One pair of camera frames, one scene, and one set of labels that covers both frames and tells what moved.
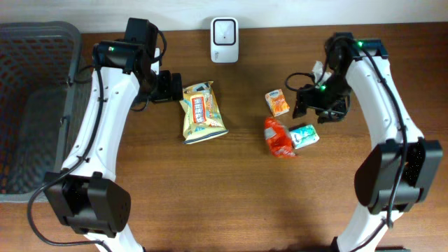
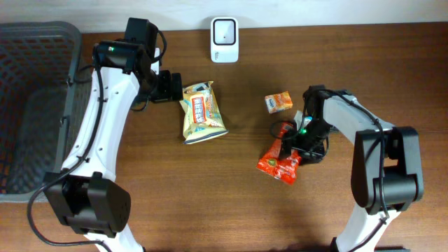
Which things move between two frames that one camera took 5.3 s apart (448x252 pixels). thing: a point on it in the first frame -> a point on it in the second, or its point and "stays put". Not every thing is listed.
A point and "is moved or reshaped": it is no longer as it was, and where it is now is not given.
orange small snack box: x=276 y=102 is moved or reshaped
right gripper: x=306 y=99 -> x=291 y=140
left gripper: x=167 y=93 stays put
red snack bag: x=279 y=139 is moved or reshaped
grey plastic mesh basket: x=45 y=92 stays put
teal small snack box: x=304 y=136 is moved or reshaped
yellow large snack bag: x=203 y=117 stays put
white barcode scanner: x=225 y=40 stays put
